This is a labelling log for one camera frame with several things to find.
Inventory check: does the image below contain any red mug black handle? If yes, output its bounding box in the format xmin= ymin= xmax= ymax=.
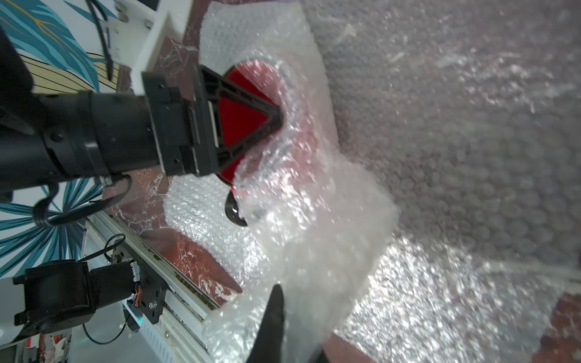
xmin=216 ymin=60 xmax=291 ymax=227

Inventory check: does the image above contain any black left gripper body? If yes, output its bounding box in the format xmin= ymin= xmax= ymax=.
xmin=142 ymin=72 xmax=213 ymax=177

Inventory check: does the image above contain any aluminium front frame rail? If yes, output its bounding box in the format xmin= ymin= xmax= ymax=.
xmin=86 ymin=212 xmax=218 ymax=362

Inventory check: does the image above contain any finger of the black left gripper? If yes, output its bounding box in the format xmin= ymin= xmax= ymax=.
xmin=199 ymin=66 xmax=283 ymax=175

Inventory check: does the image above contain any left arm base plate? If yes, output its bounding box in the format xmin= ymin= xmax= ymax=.
xmin=137 ymin=266 xmax=168 ymax=325

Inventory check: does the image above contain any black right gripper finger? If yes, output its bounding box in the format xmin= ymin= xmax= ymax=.
xmin=247 ymin=284 xmax=285 ymax=363

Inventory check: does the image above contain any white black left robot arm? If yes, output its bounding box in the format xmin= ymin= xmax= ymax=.
xmin=1 ymin=36 xmax=283 ymax=228

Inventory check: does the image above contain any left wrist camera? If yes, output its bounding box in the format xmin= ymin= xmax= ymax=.
xmin=104 ymin=0 xmax=194 ymax=96

